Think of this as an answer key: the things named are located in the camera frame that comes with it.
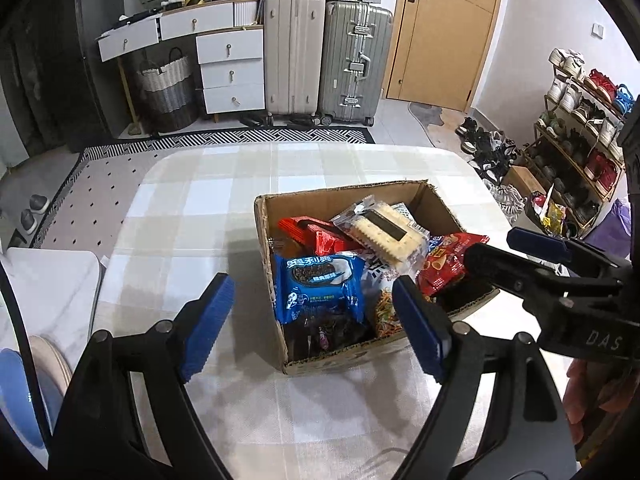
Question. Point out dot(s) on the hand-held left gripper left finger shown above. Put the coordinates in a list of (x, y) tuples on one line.
[(210, 325)]

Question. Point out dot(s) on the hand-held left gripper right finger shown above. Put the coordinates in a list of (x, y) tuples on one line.
[(420, 332)]

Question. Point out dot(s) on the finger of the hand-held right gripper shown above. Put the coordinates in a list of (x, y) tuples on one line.
[(500, 267), (537, 242)]

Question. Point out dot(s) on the white noodle snack bag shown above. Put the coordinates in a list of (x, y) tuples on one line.
[(382, 305)]

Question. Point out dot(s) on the red cone snack bag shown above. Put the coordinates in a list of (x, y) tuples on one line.
[(445, 265)]

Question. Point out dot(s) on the brown cardboard box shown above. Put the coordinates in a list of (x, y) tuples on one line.
[(325, 360)]

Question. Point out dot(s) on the clear sandwich cracker packet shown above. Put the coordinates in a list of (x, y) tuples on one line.
[(380, 232)]

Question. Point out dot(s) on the blue cookie packet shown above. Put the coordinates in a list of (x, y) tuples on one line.
[(320, 285)]

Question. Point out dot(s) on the red packet with black stripe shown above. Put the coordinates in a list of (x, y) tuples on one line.
[(310, 235)]

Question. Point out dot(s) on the person's right hand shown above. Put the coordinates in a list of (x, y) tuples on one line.
[(590, 395)]

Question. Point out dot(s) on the bag of colourful wrappers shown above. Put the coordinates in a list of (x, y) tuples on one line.
[(550, 215)]

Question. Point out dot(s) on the small cardboard box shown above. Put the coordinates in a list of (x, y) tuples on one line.
[(522, 180)]

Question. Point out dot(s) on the purple rolled mat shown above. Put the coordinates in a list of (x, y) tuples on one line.
[(612, 232)]

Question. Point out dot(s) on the wooden shoe rack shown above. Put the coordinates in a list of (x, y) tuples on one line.
[(617, 180)]

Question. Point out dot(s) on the pile of shoes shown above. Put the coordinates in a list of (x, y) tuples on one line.
[(487, 152)]

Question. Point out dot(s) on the checked tablecloth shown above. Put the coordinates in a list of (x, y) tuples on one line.
[(190, 200)]

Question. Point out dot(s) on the beige plate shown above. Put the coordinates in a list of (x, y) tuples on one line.
[(52, 365)]

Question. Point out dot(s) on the white marble side table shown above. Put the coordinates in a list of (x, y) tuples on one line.
[(50, 290)]

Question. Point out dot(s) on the black and white patterned rug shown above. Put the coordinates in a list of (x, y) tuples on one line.
[(110, 185)]

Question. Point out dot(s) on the grey slipper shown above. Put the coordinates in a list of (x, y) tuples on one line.
[(29, 221), (39, 203)]

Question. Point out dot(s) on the wooden door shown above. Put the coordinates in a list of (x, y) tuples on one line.
[(445, 35)]

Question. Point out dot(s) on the woven laundry basket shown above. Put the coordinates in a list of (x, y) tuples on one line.
[(167, 95)]

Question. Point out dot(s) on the silver suitcase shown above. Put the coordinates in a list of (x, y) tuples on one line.
[(352, 60)]

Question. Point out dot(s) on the white dresser with drawers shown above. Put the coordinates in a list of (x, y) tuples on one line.
[(230, 65)]

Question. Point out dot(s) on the beige suitcase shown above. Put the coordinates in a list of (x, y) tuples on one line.
[(292, 55)]

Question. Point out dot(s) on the dark grey refrigerator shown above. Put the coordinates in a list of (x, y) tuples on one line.
[(45, 50)]

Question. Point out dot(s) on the white wall switch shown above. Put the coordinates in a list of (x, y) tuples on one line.
[(596, 30)]

